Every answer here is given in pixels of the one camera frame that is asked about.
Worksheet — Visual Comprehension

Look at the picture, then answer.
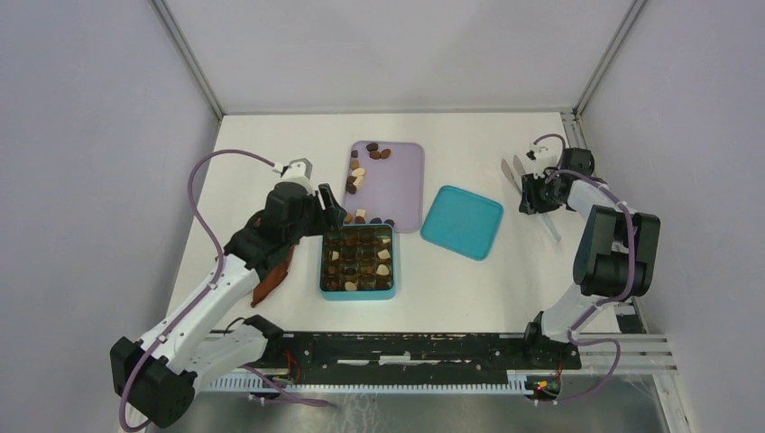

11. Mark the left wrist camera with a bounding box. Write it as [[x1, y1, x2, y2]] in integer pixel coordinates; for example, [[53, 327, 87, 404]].
[[280, 158, 314, 194]]

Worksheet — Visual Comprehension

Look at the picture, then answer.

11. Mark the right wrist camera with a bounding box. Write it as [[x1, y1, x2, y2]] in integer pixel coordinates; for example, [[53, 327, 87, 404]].
[[523, 143, 558, 171]]

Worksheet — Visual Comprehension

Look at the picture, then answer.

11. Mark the teal box lid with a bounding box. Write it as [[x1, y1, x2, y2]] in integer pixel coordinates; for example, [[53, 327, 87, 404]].
[[420, 185, 504, 261]]

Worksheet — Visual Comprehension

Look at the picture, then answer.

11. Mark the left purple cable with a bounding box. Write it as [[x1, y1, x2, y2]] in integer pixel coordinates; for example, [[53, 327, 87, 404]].
[[118, 149, 279, 433]]

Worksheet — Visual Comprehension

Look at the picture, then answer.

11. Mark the brown cloth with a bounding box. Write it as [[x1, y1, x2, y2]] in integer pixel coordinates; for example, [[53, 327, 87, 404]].
[[250, 243, 300, 309]]

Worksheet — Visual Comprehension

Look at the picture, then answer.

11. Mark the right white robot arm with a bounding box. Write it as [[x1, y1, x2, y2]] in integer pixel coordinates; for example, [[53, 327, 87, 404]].
[[512, 145, 660, 368]]

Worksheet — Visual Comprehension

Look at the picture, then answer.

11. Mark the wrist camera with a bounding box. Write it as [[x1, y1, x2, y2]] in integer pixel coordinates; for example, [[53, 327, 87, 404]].
[[280, 158, 314, 194], [523, 143, 558, 171]]

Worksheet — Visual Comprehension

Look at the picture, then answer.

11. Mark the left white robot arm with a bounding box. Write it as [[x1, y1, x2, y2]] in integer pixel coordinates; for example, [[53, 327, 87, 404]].
[[110, 181, 346, 432]]

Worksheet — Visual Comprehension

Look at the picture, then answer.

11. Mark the purple chocolate tray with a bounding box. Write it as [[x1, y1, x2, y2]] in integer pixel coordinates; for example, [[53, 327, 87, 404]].
[[341, 141, 425, 234]]

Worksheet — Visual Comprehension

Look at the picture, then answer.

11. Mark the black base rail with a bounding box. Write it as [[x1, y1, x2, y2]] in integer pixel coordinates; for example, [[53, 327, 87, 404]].
[[252, 332, 582, 385]]

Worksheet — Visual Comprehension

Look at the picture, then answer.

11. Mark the teal chocolate box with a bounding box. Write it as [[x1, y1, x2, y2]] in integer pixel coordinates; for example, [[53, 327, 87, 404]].
[[318, 223, 398, 301]]

